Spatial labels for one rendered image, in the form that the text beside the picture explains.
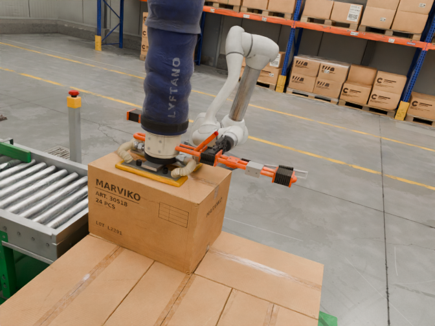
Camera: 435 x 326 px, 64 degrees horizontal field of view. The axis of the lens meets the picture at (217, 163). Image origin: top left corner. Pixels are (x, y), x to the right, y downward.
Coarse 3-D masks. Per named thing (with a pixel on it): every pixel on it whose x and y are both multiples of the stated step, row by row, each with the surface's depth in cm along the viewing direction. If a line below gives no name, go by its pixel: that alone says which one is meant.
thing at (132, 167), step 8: (136, 160) 166; (120, 168) 165; (128, 168) 164; (136, 168) 164; (144, 168) 165; (160, 168) 167; (144, 176) 162; (152, 176) 161; (160, 176) 161; (168, 176) 162; (184, 176) 165; (176, 184) 158
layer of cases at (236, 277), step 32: (64, 256) 165; (96, 256) 168; (128, 256) 171; (224, 256) 181; (256, 256) 185; (288, 256) 189; (32, 288) 145; (64, 288) 148; (96, 288) 150; (128, 288) 153; (160, 288) 155; (192, 288) 158; (224, 288) 161; (256, 288) 164; (288, 288) 167; (320, 288) 170; (0, 320) 130; (32, 320) 132; (64, 320) 134; (96, 320) 136; (128, 320) 138; (160, 320) 140; (192, 320) 142; (224, 320) 145; (256, 320) 147; (288, 320) 150
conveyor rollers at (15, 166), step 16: (0, 160) 239; (16, 160) 242; (32, 160) 244; (0, 176) 221; (16, 176) 223; (32, 176) 225; (64, 176) 237; (0, 192) 203; (32, 192) 213; (48, 192) 213; (64, 192) 214; (80, 192) 216; (0, 208) 193; (16, 208) 193; (32, 208) 194; (64, 208) 203; (80, 208) 203; (48, 224) 183
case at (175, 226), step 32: (96, 160) 171; (96, 192) 171; (128, 192) 163; (160, 192) 155; (192, 192) 157; (224, 192) 180; (96, 224) 179; (128, 224) 170; (160, 224) 162; (192, 224) 154; (160, 256) 168; (192, 256) 161
